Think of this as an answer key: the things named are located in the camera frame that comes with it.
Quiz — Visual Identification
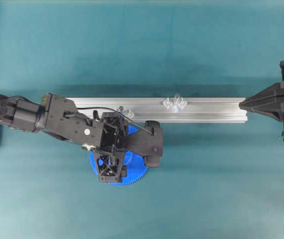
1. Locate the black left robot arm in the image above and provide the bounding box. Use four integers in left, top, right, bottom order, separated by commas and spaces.
0, 93, 128, 183

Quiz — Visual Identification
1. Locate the large blue plastic gear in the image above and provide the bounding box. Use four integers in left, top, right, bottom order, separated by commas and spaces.
89, 125, 148, 186

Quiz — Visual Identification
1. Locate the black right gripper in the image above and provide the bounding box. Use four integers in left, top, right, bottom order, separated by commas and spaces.
239, 81, 284, 122

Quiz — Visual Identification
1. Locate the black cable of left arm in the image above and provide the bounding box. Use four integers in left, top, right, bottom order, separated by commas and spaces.
6, 96, 157, 136

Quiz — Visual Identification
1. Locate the long aluminium extrusion rail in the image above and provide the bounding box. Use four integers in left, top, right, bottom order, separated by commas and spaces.
70, 97, 248, 123

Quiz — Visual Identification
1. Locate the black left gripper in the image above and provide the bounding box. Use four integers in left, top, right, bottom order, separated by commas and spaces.
41, 94, 128, 183

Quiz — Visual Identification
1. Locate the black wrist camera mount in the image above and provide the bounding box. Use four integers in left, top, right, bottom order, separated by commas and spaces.
122, 120, 163, 168

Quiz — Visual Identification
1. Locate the long steel shaft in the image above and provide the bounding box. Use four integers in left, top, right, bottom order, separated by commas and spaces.
173, 94, 180, 108

